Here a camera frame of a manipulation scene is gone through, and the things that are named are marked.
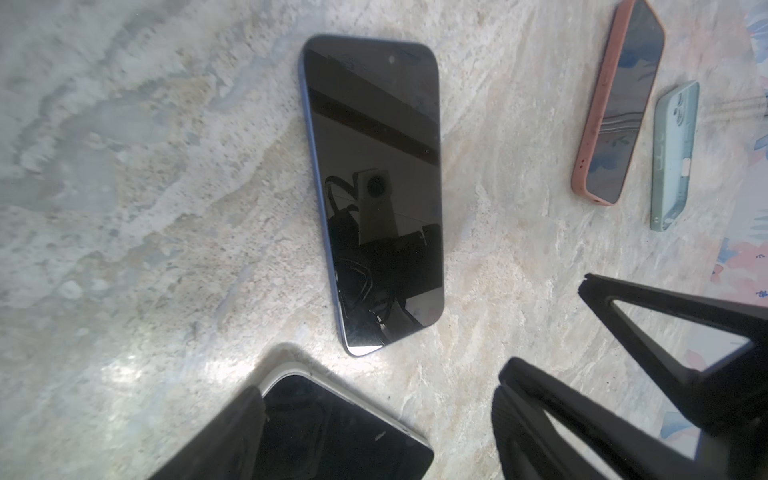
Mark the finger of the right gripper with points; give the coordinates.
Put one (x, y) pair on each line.
(652, 325)

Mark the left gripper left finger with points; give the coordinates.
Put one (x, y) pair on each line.
(227, 447)

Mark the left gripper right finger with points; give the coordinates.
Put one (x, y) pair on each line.
(530, 412)

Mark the pink phone case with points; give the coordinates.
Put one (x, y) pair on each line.
(599, 101)

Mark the white-edged black phone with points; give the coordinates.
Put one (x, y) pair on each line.
(317, 429)

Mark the mint green phone case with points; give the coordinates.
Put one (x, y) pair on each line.
(675, 121)

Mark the blue-edged black phone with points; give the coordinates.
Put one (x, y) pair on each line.
(372, 109)

